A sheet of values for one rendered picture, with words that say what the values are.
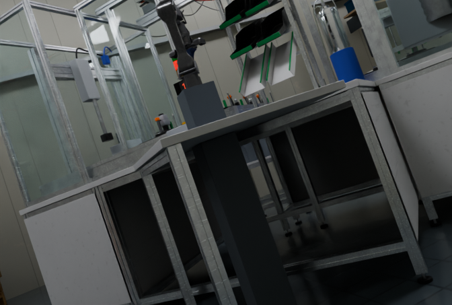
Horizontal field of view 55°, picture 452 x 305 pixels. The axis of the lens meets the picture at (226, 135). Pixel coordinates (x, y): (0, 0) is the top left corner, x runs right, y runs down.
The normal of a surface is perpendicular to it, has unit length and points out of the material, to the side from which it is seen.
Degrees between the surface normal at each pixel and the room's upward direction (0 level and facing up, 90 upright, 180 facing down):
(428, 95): 90
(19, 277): 90
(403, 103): 90
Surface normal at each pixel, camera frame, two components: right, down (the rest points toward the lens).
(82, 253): -0.41, 0.10
